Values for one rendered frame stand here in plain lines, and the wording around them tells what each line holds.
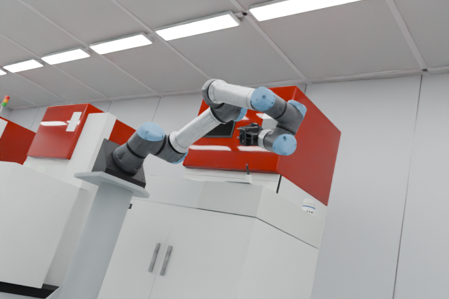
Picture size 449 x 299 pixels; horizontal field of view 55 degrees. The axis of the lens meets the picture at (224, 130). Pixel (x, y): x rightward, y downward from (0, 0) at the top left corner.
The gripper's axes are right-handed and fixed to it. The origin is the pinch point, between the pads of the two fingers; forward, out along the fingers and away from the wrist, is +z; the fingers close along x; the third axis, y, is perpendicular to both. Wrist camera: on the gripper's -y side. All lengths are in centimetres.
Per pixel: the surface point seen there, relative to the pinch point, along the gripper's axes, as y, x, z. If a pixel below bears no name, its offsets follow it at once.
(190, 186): 8, 33, 39
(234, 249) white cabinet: 5, 51, -1
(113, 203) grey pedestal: 48, 34, 31
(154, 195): 21, 42, 60
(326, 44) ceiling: -174, -47, 162
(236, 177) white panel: -43, 46, 88
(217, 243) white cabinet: 8, 51, 8
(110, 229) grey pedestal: 51, 45, 28
